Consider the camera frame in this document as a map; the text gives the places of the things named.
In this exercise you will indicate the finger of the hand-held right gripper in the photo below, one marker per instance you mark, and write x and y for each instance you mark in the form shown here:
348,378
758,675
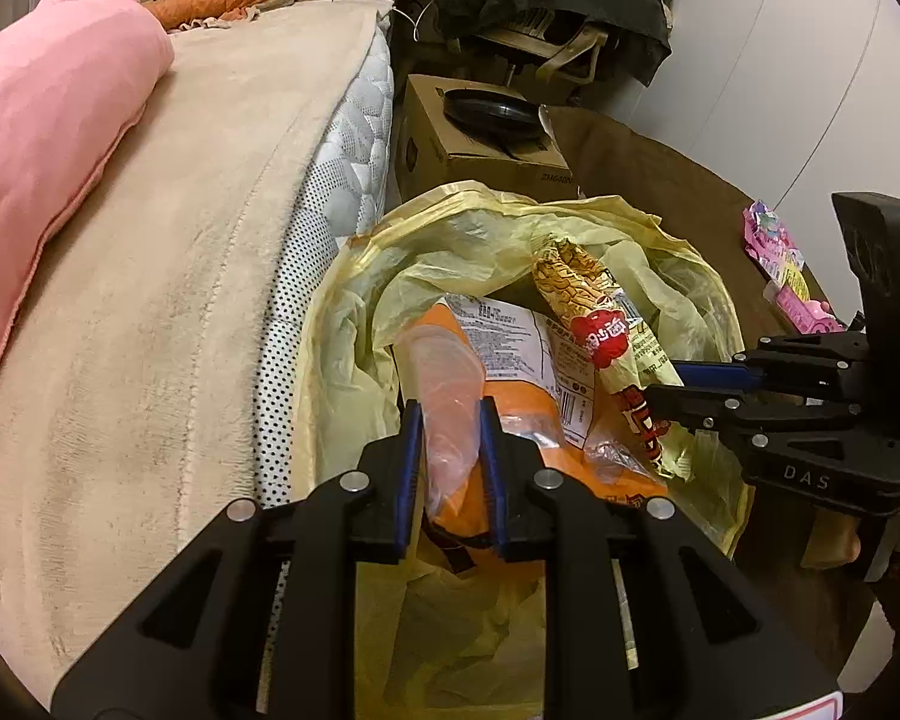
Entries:
712,375
690,401

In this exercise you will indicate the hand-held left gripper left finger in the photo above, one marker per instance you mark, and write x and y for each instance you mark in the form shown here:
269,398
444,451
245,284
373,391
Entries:
412,450

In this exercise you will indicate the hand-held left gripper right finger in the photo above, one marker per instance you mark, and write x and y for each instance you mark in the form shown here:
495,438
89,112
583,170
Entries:
489,450

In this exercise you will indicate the orange snack bag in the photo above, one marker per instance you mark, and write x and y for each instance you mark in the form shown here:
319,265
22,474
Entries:
510,345

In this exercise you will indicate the yellow snack wrapper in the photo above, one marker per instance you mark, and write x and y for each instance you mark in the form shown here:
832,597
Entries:
607,330

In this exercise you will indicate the pink white printed wrapper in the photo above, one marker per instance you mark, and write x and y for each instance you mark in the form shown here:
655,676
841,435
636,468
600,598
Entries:
772,240

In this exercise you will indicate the yellow plastic bag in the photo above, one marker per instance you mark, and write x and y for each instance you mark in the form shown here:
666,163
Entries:
457,240

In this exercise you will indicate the person's right hand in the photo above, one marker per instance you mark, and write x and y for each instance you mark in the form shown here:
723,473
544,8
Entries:
832,540

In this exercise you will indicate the brown tablecloth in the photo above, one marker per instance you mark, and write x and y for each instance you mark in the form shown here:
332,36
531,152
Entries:
682,187

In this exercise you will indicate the beige bed blanket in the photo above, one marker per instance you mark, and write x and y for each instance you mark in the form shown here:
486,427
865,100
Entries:
157,315

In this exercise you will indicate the white quilted mattress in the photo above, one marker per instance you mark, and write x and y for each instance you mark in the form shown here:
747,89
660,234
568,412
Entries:
345,165

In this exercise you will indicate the cardboard box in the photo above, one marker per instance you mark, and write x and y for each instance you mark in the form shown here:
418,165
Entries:
450,157

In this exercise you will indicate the black round lid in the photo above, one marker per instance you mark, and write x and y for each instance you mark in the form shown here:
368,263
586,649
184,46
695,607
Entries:
491,112

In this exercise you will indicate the office chair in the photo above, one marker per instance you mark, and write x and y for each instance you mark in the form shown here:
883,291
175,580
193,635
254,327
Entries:
555,45

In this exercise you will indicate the pink blanket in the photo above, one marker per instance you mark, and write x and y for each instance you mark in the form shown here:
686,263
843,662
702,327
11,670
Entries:
45,127

